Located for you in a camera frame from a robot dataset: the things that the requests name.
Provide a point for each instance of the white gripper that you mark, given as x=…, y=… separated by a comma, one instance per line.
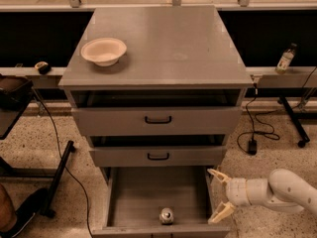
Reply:
x=238, y=191

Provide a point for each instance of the silver green 7up can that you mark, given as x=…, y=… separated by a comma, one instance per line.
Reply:
x=166, y=216

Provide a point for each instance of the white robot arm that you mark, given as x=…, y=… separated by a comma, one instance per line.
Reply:
x=282, y=191

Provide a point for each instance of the grey bottom drawer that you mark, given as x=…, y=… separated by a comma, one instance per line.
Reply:
x=136, y=196

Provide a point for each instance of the grey drawer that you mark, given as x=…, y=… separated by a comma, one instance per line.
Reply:
x=155, y=112
x=157, y=151
x=136, y=196

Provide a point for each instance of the grey top drawer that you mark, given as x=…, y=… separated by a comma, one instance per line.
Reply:
x=155, y=112

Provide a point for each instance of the grey drawer cabinet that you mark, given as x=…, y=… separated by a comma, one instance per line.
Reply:
x=168, y=48

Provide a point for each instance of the grey middle drawer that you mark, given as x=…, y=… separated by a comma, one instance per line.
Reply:
x=157, y=151

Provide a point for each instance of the black wheeled stand leg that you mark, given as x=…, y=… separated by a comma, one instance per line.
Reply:
x=304, y=139

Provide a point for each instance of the small clear bottle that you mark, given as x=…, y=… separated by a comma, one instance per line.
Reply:
x=286, y=59

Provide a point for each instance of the white paper bowl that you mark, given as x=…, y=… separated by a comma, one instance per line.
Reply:
x=103, y=51

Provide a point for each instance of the black shoe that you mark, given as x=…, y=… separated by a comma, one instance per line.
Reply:
x=12, y=220

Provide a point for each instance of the small black yellow device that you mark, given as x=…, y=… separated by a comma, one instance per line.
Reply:
x=43, y=67

